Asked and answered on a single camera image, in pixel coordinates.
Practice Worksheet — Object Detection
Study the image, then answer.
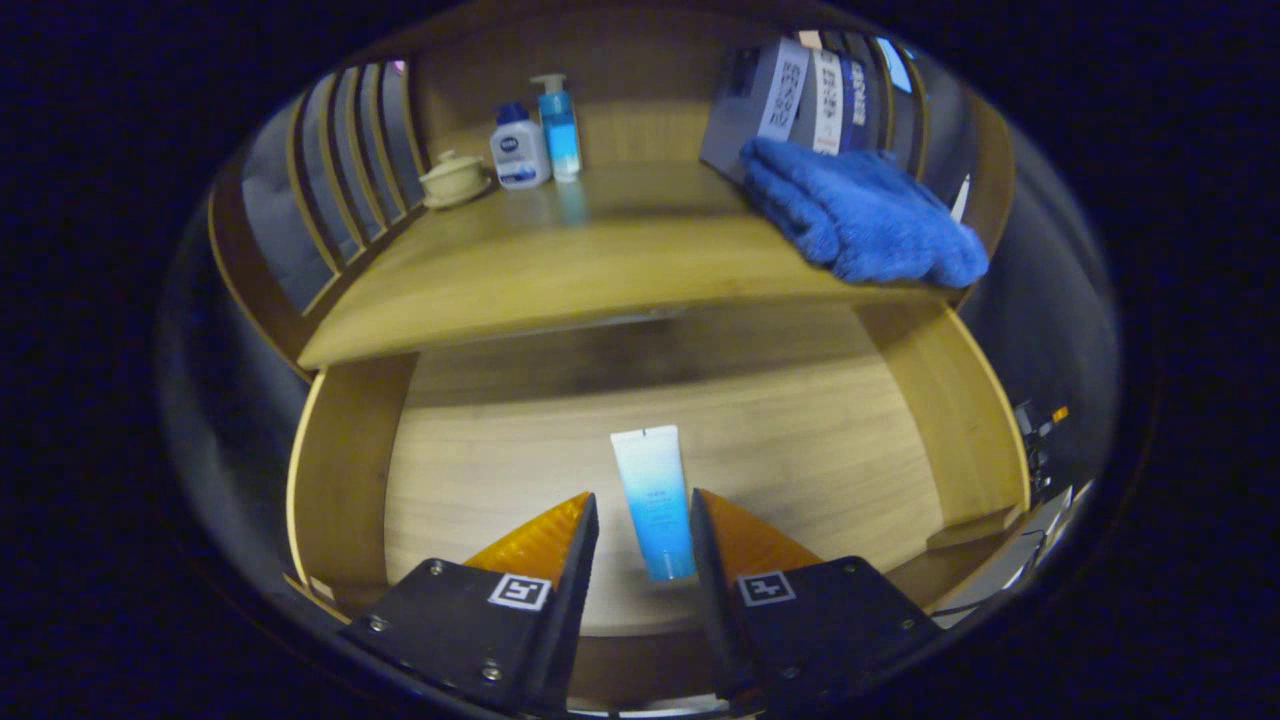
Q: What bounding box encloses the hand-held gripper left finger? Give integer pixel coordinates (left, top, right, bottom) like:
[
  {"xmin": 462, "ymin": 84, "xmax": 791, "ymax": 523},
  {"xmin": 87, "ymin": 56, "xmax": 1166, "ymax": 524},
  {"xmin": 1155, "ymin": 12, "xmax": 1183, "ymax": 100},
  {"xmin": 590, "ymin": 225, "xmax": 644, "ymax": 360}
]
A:
[{"xmin": 340, "ymin": 490, "xmax": 601, "ymax": 716}]

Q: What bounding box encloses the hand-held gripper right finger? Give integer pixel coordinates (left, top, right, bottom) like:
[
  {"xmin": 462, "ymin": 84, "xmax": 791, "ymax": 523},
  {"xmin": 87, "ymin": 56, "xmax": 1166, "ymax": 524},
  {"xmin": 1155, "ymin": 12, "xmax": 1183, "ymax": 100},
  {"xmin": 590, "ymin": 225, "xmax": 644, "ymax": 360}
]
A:
[{"xmin": 688, "ymin": 488, "xmax": 943, "ymax": 706}]

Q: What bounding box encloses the blue white cosmetic tube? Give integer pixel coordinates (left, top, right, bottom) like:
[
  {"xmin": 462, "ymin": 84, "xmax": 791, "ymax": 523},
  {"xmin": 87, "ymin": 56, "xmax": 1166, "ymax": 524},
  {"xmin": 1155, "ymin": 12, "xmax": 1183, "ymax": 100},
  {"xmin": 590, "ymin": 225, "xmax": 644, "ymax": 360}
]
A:
[{"xmin": 610, "ymin": 425, "xmax": 698, "ymax": 583}]

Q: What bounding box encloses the wooden drawer with black knob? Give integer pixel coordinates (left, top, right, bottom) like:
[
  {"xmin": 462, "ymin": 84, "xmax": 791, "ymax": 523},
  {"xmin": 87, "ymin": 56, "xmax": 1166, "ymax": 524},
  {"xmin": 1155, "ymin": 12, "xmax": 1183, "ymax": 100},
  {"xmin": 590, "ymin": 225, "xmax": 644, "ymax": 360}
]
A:
[{"xmin": 285, "ymin": 300, "xmax": 1031, "ymax": 711}]

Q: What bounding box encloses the wooden countertop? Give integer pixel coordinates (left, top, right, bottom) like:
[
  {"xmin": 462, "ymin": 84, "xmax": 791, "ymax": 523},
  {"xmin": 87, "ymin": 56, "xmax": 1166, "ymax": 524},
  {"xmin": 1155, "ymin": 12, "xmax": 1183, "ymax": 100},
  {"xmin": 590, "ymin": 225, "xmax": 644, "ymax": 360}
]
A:
[{"xmin": 298, "ymin": 160, "xmax": 961, "ymax": 371}]

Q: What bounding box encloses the black orange device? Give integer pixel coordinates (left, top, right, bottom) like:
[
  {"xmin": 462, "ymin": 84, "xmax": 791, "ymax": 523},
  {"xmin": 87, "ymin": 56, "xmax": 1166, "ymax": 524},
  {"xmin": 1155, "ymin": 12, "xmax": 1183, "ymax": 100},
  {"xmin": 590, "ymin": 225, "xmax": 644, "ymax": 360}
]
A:
[{"xmin": 1015, "ymin": 400, "xmax": 1071, "ymax": 471}]

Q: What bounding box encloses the blue folded towel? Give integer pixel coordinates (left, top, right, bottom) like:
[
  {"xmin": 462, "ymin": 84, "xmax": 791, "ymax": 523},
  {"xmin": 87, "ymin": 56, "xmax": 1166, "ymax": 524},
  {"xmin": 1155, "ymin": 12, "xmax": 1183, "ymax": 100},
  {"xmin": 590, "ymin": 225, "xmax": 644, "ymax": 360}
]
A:
[{"xmin": 740, "ymin": 137, "xmax": 991, "ymax": 289}]

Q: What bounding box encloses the beige lidded teacup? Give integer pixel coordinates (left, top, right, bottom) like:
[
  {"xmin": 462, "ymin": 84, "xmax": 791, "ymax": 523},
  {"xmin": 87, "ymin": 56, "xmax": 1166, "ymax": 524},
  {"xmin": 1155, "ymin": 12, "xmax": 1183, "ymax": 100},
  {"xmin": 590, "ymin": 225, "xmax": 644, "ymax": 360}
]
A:
[{"xmin": 418, "ymin": 150, "xmax": 493, "ymax": 210}]

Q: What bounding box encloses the white bottle with blue cap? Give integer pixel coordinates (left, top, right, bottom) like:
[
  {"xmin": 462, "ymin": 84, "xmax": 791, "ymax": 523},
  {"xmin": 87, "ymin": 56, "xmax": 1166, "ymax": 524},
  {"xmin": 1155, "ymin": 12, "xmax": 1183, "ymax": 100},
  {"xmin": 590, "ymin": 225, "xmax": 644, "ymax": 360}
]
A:
[{"xmin": 489, "ymin": 102, "xmax": 552, "ymax": 191}]

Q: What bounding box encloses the blue pump bottle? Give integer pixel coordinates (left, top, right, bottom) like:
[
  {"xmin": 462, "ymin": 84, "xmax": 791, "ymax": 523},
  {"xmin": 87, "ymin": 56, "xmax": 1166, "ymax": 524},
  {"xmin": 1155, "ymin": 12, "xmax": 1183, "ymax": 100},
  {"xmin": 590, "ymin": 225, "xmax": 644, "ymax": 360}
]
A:
[{"xmin": 530, "ymin": 72, "xmax": 583, "ymax": 183}]

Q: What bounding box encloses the black backdrop cloth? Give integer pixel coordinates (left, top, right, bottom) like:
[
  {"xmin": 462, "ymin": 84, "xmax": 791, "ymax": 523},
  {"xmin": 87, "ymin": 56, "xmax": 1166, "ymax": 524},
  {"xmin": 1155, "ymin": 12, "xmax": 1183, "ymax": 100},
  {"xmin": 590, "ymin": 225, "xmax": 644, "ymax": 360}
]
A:
[{"xmin": 158, "ymin": 40, "xmax": 1121, "ymax": 601}]

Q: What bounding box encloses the grey book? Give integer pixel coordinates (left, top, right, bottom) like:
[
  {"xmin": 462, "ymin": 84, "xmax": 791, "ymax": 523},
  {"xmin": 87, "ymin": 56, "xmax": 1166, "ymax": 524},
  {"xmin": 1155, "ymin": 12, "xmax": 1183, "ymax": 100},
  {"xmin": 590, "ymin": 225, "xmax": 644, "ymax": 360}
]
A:
[{"xmin": 698, "ymin": 38, "xmax": 809, "ymax": 186}]

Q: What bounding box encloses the white book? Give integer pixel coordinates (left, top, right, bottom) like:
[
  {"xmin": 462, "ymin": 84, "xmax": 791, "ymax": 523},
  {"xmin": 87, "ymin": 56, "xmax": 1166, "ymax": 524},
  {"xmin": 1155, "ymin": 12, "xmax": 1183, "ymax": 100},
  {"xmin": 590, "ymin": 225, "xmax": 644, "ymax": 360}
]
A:
[{"xmin": 810, "ymin": 45, "xmax": 844, "ymax": 156}]

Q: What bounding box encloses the dark blue book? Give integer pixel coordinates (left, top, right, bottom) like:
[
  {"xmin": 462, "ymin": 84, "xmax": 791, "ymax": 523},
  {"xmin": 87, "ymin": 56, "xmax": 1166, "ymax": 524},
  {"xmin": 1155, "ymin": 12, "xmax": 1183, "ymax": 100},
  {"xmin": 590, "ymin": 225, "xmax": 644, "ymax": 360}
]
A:
[{"xmin": 838, "ymin": 52, "xmax": 869, "ymax": 153}]

